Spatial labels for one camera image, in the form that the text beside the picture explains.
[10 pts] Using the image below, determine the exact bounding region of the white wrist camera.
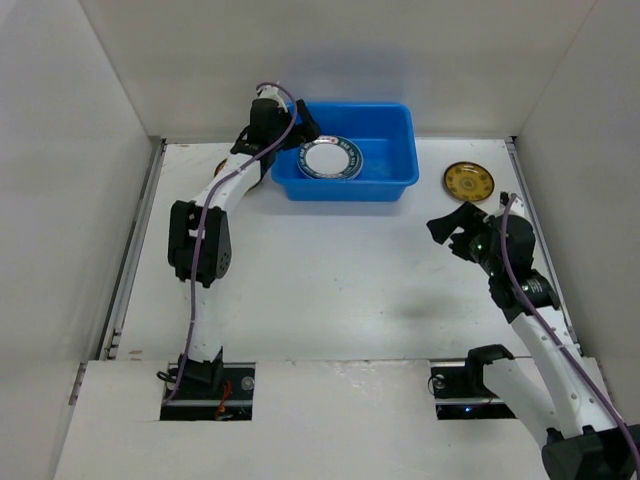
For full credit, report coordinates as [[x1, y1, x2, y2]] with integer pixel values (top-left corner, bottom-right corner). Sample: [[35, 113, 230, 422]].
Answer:
[[256, 83, 288, 111], [497, 191, 527, 218]]

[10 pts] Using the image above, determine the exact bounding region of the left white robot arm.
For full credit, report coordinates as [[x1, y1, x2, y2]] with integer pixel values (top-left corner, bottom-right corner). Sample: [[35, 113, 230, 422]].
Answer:
[[165, 93, 320, 396]]

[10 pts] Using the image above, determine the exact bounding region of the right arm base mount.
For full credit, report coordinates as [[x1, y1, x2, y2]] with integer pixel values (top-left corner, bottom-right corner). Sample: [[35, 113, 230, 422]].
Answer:
[[427, 361, 515, 421]]

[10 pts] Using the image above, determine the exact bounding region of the yellow patterned plate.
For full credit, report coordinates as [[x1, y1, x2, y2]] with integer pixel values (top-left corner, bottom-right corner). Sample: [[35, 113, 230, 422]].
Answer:
[[213, 158, 260, 191], [442, 162, 495, 203]]

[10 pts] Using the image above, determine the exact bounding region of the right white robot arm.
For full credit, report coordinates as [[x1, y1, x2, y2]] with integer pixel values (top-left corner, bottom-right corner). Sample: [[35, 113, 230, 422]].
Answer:
[[426, 194, 639, 479]]

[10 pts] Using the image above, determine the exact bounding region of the blue plastic bin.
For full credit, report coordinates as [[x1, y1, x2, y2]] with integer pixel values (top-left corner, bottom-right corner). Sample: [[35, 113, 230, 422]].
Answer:
[[271, 102, 419, 202]]

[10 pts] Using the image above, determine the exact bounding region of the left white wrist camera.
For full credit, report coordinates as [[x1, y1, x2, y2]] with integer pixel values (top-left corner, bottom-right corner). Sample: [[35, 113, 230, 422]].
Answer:
[[256, 83, 288, 111]]

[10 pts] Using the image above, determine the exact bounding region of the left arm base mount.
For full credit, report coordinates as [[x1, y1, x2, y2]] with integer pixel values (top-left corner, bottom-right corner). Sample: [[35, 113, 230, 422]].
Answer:
[[160, 363, 256, 422]]

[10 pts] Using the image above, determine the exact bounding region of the green rim plate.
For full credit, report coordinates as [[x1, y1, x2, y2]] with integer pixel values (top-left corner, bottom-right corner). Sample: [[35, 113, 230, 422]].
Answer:
[[297, 135, 364, 180]]

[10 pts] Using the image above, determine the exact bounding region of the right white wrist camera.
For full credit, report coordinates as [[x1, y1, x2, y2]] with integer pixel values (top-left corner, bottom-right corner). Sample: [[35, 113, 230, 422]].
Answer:
[[497, 191, 527, 218]]

